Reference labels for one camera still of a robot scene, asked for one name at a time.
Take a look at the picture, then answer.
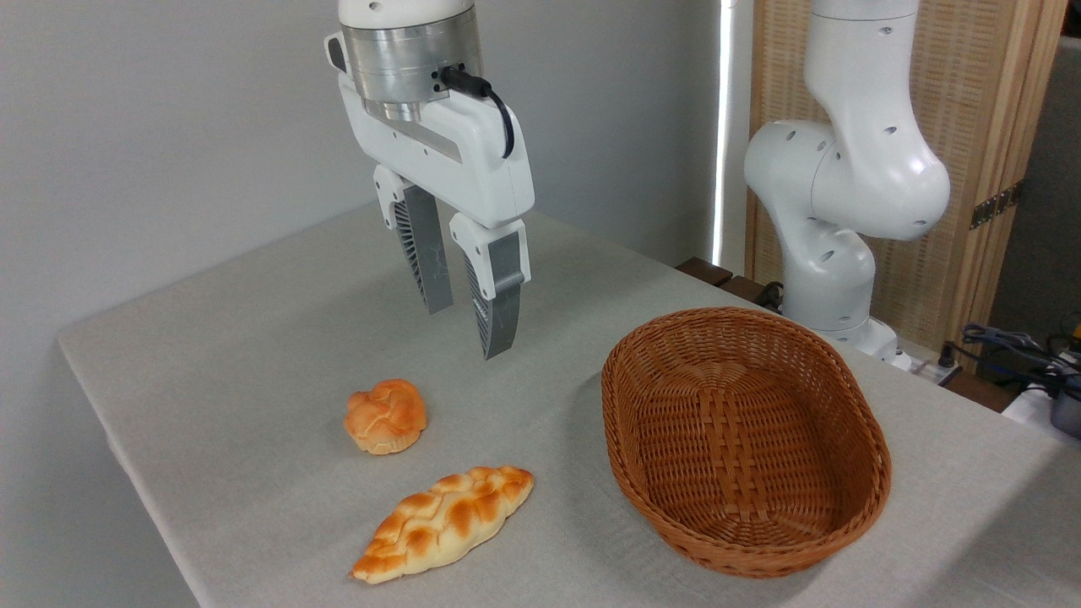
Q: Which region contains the long braided bread loaf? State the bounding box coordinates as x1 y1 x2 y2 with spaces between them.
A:
351 465 535 585

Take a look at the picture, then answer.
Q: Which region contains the metal screen hinge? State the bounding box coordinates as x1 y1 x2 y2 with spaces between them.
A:
970 180 1024 231

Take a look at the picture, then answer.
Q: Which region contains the brown oval wicker basket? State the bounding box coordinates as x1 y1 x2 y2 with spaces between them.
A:
601 307 893 579

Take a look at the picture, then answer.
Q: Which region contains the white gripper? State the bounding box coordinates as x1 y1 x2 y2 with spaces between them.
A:
338 72 535 361

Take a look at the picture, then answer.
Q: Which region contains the grey tablecloth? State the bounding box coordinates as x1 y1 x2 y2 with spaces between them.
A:
57 198 1081 608

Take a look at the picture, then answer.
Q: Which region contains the blue cable bundle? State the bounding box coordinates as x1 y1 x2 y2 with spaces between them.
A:
961 323 1081 398

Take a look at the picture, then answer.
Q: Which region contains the bamboo folding screen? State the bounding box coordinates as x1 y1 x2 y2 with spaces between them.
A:
746 0 1069 372

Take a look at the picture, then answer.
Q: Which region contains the round golden bread bun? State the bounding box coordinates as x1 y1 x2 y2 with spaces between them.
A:
344 379 428 456

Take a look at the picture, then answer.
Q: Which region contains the dark brown wooden block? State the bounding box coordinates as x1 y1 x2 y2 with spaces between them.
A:
718 276 782 309
676 258 734 288

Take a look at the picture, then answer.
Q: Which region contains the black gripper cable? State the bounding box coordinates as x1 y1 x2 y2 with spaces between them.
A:
439 66 516 160

